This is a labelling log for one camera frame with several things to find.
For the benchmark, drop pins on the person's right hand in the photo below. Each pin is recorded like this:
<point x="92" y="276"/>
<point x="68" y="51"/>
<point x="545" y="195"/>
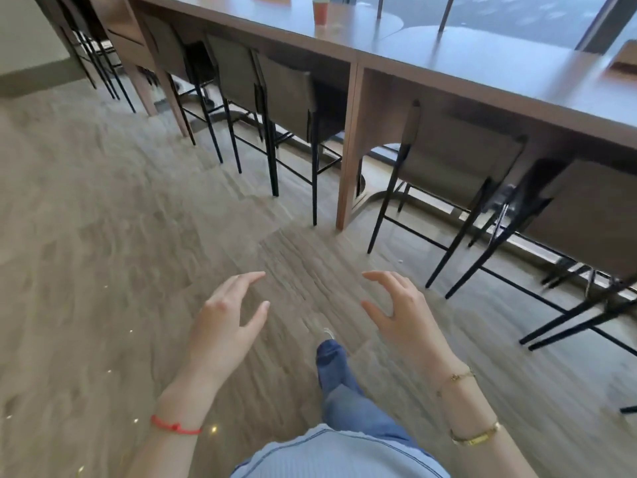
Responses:
<point x="415" y="333"/>

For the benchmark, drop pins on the person's left hand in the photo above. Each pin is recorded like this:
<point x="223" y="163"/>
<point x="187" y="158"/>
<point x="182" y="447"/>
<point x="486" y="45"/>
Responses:
<point x="219" y="338"/>

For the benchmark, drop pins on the red paper cup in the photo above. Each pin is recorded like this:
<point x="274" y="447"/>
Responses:
<point x="321" y="12"/>

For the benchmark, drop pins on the beige sneaker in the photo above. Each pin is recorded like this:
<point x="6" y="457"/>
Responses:
<point x="328" y="334"/>

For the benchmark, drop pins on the blue jeans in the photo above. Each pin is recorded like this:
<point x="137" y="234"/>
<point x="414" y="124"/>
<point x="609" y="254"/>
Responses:
<point x="358" y="408"/>

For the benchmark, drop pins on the light blue ribbed shirt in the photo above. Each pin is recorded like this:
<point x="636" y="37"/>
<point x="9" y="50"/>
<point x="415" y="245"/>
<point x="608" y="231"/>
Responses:
<point x="338" y="458"/>

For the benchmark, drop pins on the row of black-legged bar stools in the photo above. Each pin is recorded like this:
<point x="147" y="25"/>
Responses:
<point x="288" y="94"/>

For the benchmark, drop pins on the brown wooden bar table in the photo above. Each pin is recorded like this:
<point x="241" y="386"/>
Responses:
<point x="259" y="24"/>
<point x="142" y="89"/>
<point x="497" y="69"/>

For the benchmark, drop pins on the dark window frame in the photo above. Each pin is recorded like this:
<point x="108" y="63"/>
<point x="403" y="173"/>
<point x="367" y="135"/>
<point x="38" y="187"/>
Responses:
<point x="602" y="24"/>

